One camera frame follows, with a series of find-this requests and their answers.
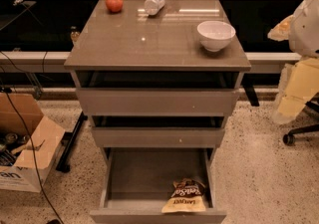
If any brown chip bag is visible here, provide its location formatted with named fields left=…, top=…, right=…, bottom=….
left=161, top=178, right=206, bottom=213

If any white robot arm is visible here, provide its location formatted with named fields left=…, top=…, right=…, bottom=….
left=267, top=0, right=319, bottom=124

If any grey drawer cabinet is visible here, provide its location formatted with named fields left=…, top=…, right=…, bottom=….
left=63, top=0, right=252, bottom=224

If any grey top drawer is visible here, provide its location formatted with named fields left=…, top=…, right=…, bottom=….
left=76, top=71, right=238, bottom=116

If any grey drawer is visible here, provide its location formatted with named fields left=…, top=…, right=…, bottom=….
left=76, top=71, right=238, bottom=116
left=91, top=148, right=226, bottom=224
left=92, top=116, right=224, bottom=148

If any grey middle drawer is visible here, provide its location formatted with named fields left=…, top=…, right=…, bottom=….
left=92, top=116, right=224, bottom=148

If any grey bottom drawer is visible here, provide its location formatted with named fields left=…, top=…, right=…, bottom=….
left=91, top=148, right=226, bottom=224

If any white bowl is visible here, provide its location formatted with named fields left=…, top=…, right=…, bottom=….
left=197, top=21, right=236, bottom=52

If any black table leg right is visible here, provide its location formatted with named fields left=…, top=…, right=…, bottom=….
left=242, top=75, right=259, bottom=107

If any black table leg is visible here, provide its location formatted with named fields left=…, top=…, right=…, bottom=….
left=56, top=112, right=87, bottom=173
left=242, top=75, right=259, bottom=107

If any clear plastic water bottle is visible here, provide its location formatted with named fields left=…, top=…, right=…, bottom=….
left=145, top=0, right=165, bottom=16

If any black table leg left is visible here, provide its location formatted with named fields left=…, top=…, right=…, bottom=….
left=56, top=112, right=87, bottom=173

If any red apple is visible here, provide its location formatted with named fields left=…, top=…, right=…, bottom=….
left=105, top=0, right=124, bottom=13

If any small bottle behind cabinet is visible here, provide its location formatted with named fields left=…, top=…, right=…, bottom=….
left=70, top=26, right=80, bottom=44

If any cardboard box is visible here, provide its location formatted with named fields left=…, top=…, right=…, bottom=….
left=0, top=93, right=65, bottom=192

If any black cable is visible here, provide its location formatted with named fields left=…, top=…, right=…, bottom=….
left=0, top=50, right=65, bottom=224

